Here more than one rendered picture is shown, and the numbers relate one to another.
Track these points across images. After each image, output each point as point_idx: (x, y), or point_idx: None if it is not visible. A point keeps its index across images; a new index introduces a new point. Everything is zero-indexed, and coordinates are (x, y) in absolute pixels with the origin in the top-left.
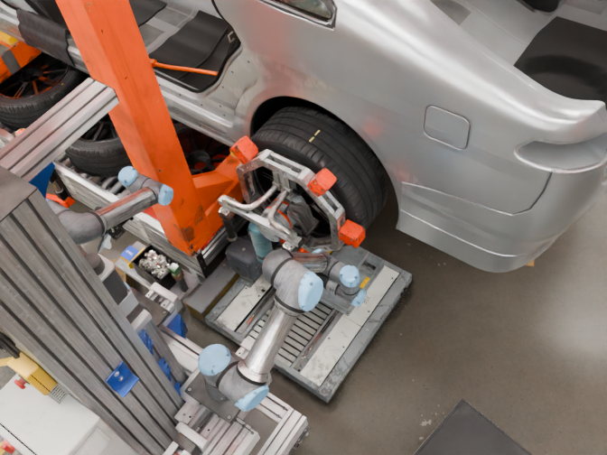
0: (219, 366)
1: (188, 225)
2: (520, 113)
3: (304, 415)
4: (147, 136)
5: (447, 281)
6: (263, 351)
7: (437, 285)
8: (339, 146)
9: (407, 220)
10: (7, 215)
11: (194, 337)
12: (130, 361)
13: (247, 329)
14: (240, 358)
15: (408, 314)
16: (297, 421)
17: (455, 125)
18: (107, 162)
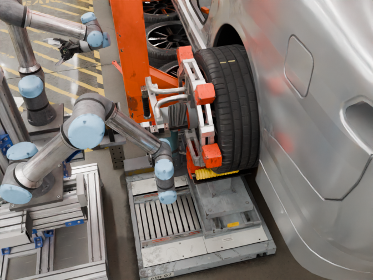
0: (14, 155)
1: (134, 96)
2: (359, 56)
3: (121, 279)
4: (115, 0)
5: (302, 274)
6: (34, 159)
7: (292, 271)
8: (239, 78)
9: (261, 173)
10: None
11: (114, 184)
12: None
13: (141, 200)
14: (61, 178)
15: (251, 274)
16: (100, 271)
17: (303, 63)
18: (151, 61)
